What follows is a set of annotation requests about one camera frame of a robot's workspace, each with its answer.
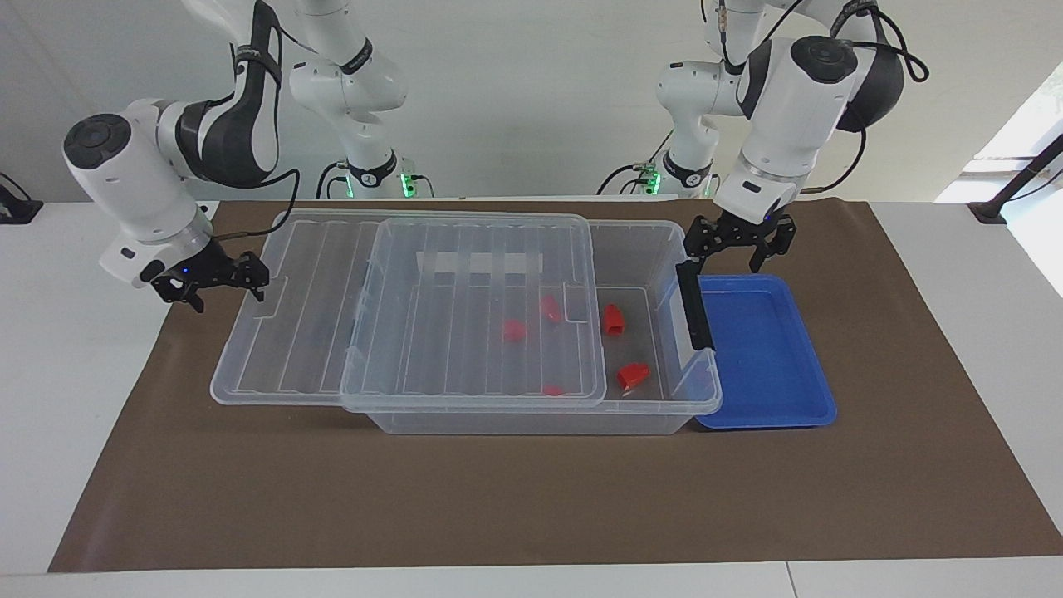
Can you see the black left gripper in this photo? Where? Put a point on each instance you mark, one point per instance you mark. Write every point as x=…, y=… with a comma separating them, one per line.
x=739, y=230

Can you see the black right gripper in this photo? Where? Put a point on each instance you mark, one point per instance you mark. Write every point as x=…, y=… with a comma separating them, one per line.
x=208, y=270

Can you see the clear plastic box lid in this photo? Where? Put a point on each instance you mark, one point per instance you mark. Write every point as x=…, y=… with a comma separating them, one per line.
x=299, y=332

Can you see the red block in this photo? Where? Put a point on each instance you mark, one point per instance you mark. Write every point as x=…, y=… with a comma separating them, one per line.
x=613, y=320
x=553, y=389
x=514, y=330
x=633, y=375
x=550, y=309

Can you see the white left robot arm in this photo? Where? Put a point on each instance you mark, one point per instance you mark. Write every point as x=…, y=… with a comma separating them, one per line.
x=789, y=116

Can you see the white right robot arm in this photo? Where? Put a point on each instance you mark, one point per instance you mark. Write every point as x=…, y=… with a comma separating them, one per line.
x=124, y=183

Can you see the clear plastic storage box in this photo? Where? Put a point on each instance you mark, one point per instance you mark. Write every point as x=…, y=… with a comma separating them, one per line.
x=648, y=274

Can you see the blue plastic tray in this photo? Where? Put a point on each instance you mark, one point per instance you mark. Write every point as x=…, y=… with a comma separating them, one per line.
x=764, y=349

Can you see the brown table mat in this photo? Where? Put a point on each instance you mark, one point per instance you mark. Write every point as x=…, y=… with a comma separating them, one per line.
x=249, y=482

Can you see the black stand with pole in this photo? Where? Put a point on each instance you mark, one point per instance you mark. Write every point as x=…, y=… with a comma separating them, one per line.
x=988, y=212

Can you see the bright window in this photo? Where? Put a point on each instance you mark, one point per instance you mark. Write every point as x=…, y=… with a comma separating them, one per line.
x=1030, y=124

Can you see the black clamp mount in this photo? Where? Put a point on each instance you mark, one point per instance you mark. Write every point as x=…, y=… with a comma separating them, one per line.
x=17, y=212

